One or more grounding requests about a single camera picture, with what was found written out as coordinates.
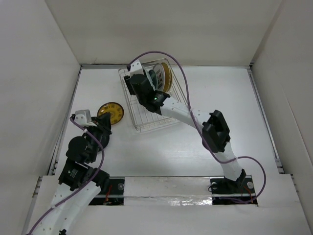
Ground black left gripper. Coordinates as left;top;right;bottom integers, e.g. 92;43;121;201
85;111;112;161

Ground yellow brown patterned plate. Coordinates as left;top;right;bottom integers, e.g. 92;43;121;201
97;102;124;125

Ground white plate red characters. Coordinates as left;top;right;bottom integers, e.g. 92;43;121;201
153;63;165;91

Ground yellow woven pattern plate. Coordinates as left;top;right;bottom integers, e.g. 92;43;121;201
161;63;173;92

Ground light green rectangular dish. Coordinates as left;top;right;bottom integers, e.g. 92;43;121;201
144;69;155;90

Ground blue floral round plate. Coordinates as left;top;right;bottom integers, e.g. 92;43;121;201
149;70;158;90

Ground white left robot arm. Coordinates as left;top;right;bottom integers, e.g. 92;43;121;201
28;110;112;235

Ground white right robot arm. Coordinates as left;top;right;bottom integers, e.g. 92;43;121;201
124;74;246;192

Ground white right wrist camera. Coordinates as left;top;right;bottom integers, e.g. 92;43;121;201
127;59;144;76

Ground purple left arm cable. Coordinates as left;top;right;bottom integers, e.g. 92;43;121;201
24;116;105;235

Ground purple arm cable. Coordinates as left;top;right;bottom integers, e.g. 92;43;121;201
24;116;105;235
127;50;267;204

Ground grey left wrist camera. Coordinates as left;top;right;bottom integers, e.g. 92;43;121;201
70;110;91;126

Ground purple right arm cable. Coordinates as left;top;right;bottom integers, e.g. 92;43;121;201
127;50;267;204

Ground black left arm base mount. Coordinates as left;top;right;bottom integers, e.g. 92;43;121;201
89;178;125;206

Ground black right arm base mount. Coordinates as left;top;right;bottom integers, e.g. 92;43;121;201
208;177;258;205

